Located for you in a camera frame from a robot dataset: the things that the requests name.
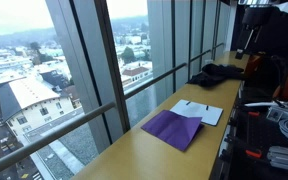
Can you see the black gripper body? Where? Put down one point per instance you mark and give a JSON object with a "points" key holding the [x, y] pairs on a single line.
{"points": [[256, 16]]}

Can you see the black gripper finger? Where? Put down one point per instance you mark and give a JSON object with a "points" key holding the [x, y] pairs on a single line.
{"points": [[258, 35], [240, 54]]}

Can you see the purple paper folder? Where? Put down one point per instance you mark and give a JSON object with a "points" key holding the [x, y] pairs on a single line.
{"points": [[174, 128]]}

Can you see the black cloth bundle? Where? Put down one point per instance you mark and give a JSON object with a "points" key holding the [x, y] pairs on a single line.
{"points": [[214, 75]]}

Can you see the white thin bar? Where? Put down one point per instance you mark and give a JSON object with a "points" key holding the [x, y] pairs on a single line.
{"points": [[260, 104]]}

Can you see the white paper sheet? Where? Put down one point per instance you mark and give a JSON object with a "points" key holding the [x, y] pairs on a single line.
{"points": [[207, 113]]}

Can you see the grey power strip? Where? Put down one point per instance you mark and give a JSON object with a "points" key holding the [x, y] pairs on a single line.
{"points": [[277, 114]]}

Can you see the grey aluminium bars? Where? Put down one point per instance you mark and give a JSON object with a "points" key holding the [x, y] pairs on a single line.
{"points": [[285, 160]]}

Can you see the grey metal handrail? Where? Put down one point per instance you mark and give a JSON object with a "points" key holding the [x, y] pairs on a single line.
{"points": [[67, 128]]}

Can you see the grey window frame post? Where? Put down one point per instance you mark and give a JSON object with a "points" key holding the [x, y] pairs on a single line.
{"points": [[94, 73]]}

